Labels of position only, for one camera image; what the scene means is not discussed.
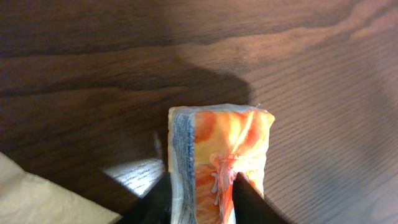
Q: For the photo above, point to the yellow snack bag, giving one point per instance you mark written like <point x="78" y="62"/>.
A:
<point x="28" y="198"/>

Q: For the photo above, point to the orange tissue pack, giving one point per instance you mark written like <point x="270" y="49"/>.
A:
<point x="207" y="147"/>

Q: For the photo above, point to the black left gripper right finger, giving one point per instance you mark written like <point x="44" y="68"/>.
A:
<point x="250" y="207"/>

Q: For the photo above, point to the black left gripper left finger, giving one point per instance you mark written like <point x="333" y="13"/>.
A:
<point x="154" y="207"/>

